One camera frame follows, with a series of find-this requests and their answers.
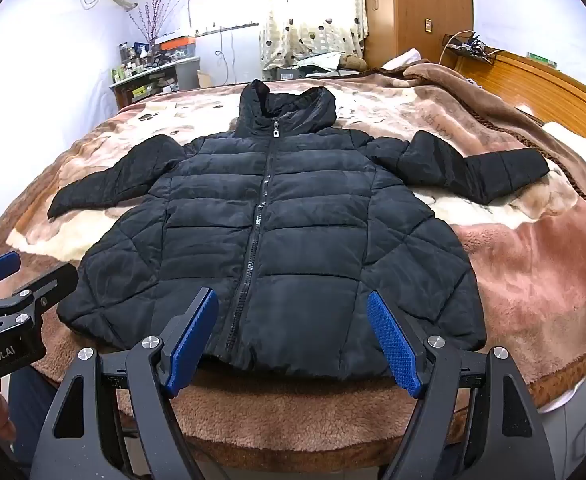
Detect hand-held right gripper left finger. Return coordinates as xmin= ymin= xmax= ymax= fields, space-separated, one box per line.
xmin=30 ymin=287 xmax=220 ymax=480

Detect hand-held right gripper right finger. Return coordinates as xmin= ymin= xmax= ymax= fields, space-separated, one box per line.
xmin=367 ymin=290 xmax=556 ymax=480

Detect black puffer jacket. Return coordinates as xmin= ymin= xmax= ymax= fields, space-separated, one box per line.
xmin=47 ymin=80 xmax=552 ymax=377

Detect person's left hand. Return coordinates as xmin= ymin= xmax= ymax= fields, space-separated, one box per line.
xmin=0 ymin=382 xmax=18 ymax=446

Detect person's leg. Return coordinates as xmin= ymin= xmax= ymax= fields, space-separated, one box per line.
xmin=7 ymin=364 xmax=76 ymax=480

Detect brown printed blanket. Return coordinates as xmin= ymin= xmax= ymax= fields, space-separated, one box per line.
xmin=0 ymin=57 xmax=586 ymax=461

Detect cluttered desk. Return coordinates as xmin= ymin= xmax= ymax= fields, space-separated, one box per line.
xmin=110 ymin=55 xmax=205 ymax=109

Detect grey storage box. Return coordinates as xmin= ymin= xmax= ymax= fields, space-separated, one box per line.
xmin=175 ymin=57 xmax=204 ymax=91

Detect white pillow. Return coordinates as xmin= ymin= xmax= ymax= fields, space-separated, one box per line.
xmin=542 ymin=121 xmax=586 ymax=182

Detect orange lidded box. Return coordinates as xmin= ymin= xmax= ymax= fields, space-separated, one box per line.
xmin=159 ymin=36 xmax=197 ymax=55

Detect brown plush toy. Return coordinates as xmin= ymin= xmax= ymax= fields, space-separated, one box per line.
xmin=337 ymin=52 xmax=367 ymax=72

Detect white cloth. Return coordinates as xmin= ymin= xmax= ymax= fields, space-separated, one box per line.
xmin=382 ymin=48 xmax=425 ymax=70

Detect pile of grey items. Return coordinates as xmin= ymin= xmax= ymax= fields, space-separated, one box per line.
xmin=276 ymin=56 xmax=345 ymax=82

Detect dried branches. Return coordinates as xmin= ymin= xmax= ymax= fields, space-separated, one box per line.
xmin=127 ymin=0 xmax=185 ymax=50

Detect wooden headboard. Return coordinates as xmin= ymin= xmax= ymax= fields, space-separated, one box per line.
xmin=454 ymin=49 xmax=586 ymax=158

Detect green label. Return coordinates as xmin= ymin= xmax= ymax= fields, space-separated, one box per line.
xmin=527 ymin=51 xmax=559 ymax=69

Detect window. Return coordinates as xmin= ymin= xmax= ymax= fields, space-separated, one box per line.
xmin=187 ymin=0 xmax=260 ymax=37

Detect wooden wardrobe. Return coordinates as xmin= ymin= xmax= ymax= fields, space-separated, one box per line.
xmin=361 ymin=0 xmax=474 ymax=69

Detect heart patterned curtain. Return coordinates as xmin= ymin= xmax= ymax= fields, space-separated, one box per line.
xmin=254 ymin=0 xmax=370 ymax=72

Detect black hanging cable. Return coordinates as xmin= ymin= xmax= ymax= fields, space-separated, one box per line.
xmin=214 ymin=29 xmax=235 ymax=84

